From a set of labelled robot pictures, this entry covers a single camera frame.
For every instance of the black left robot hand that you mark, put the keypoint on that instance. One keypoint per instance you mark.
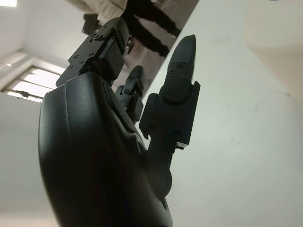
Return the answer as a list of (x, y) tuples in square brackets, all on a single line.
[(94, 142)]

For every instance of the standing person in black trousers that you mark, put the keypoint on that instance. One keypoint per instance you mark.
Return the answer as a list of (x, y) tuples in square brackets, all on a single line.
[(146, 28)]

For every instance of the cream two-slot toaster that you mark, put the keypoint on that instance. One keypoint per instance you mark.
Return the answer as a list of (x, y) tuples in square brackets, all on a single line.
[(279, 23)]

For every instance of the bright window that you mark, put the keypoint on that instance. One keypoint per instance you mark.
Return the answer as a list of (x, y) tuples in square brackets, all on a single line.
[(28, 80)]

